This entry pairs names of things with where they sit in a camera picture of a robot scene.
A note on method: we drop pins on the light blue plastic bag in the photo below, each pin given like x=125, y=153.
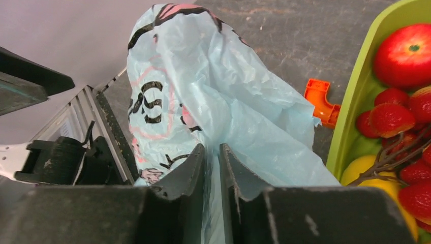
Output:
x=195, y=81

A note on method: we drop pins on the yellow fake lemon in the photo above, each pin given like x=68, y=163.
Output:
x=360, y=165

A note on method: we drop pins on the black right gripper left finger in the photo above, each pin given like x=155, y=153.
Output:
x=169, y=211

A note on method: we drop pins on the orange toy piece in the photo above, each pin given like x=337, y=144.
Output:
x=316, y=92

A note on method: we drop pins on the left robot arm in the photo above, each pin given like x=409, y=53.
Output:
x=31, y=95

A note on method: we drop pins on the red fake strawberries bunch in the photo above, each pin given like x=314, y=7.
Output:
x=402, y=123

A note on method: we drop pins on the lime green plastic tray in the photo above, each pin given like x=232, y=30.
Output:
x=347, y=144

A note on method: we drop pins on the red fake apple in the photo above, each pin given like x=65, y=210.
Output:
x=403, y=58

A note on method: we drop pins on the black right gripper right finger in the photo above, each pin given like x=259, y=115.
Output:
x=257, y=212

